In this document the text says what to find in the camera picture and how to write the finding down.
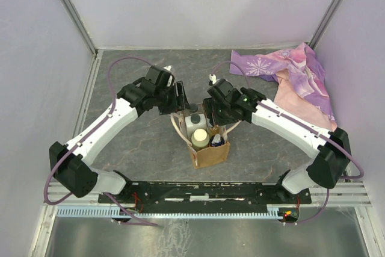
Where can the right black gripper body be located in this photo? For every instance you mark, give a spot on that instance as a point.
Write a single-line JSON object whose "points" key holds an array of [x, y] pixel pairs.
{"points": [[222, 116]]}

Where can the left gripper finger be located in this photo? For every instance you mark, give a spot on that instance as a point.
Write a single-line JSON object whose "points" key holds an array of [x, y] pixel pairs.
{"points": [[181, 99], [172, 106]]}

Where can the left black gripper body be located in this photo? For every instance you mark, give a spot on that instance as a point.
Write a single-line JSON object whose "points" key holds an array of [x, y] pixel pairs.
{"points": [[164, 95]]}

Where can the white square bottle grey cap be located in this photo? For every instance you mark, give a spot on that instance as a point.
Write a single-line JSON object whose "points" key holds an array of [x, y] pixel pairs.
{"points": [[194, 122]]}

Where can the brown canvas tote bag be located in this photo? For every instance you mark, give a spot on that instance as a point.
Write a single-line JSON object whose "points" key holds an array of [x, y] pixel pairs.
{"points": [[208, 156]]}

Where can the purple pink patterned cloth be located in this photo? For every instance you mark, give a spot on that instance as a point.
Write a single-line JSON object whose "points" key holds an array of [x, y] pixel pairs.
{"points": [[300, 77]]}

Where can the clear bottle dark cap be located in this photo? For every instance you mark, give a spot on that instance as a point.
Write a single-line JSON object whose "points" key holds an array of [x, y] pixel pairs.
{"points": [[193, 108]]}

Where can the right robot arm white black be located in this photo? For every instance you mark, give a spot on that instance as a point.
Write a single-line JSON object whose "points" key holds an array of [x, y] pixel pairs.
{"points": [[328, 150]]}

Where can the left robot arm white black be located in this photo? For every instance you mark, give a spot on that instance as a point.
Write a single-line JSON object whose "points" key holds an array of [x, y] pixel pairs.
{"points": [[72, 163]]}

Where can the cream lid green jar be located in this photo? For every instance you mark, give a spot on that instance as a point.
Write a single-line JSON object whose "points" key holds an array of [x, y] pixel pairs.
{"points": [[200, 139]]}

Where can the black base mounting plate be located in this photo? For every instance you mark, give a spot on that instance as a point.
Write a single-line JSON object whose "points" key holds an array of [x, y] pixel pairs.
{"points": [[146, 193]]}

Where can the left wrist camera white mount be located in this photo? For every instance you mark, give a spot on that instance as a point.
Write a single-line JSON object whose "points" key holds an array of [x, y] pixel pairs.
{"points": [[171, 78]]}

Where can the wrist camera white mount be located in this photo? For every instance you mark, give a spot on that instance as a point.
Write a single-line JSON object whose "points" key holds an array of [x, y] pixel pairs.
{"points": [[171, 78], [212, 79]]}

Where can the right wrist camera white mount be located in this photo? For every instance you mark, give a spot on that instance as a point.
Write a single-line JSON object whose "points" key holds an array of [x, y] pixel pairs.
{"points": [[212, 79]]}

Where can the light blue slotted cable duct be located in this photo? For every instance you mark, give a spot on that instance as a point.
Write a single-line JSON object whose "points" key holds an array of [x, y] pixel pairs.
{"points": [[183, 210]]}

